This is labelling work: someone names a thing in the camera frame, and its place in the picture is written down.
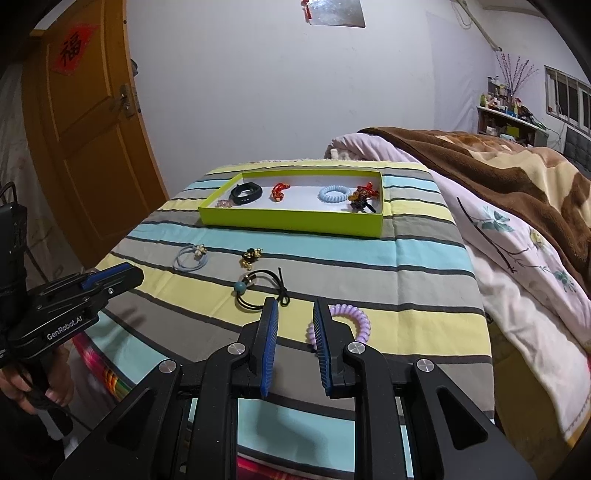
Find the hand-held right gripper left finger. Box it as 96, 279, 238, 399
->
53, 298, 280, 480

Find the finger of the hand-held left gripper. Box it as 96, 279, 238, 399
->
39, 268, 145, 319
81, 263, 134, 289

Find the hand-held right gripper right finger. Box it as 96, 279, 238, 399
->
313, 299, 539, 480

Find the purple spiral hair tie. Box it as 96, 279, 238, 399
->
307, 302, 371, 344

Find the green shallow cardboard box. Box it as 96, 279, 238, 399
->
198, 168, 385, 238

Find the light blue spiral hair tie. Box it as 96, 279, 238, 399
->
318, 185, 351, 204

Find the dark red flower hair tie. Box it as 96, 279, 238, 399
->
346, 191, 377, 214

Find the black wristband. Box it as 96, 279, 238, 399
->
230, 182, 264, 206

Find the person's left hand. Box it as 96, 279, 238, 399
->
0, 348, 75, 416

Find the striped cloth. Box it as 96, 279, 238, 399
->
90, 161, 495, 462

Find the black and gold hair clip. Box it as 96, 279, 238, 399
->
238, 248, 265, 271

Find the wooden door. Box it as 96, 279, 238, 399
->
21, 0, 169, 273

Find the metal door lock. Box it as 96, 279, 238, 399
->
117, 83, 141, 118

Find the pale floral quilt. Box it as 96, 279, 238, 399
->
325, 133, 591, 450

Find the red paper door decoration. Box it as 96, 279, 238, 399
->
51, 23, 100, 77

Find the brown fleece blanket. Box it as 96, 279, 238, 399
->
358, 126, 591, 296

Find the wooden shelf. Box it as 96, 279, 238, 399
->
475, 105, 550, 148

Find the cluster of bottles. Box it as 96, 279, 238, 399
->
479, 76, 539, 121

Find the black padded chair back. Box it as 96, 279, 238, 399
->
562, 127, 591, 178

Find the vase of purple branches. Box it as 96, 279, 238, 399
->
496, 52, 539, 100

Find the window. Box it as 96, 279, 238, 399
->
544, 65, 591, 134

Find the black hair tie teal bead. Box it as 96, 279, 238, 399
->
235, 268, 291, 311

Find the blue hair tie with flower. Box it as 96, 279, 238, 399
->
173, 244, 208, 271

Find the wall mirror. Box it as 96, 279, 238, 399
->
308, 0, 366, 28

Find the white wall pipe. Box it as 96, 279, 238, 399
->
450, 0, 504, 52

